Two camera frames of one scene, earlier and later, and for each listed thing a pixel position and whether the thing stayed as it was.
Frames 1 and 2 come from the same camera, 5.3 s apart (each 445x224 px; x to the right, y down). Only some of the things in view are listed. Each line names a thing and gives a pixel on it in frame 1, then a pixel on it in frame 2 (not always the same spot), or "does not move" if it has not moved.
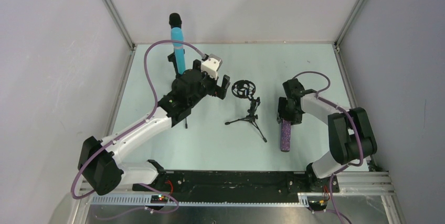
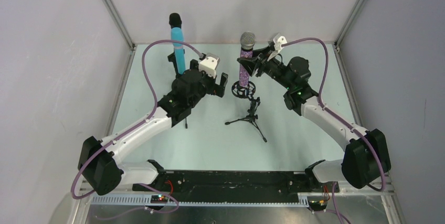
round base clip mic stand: (181, 84) does not move
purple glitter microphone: (285, 135) -> (247, 42)
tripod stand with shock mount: (243, 88) does not move
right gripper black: (288, 114) -> (259, 64)
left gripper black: (200, 75) does not move
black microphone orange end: (175, 20) does not move
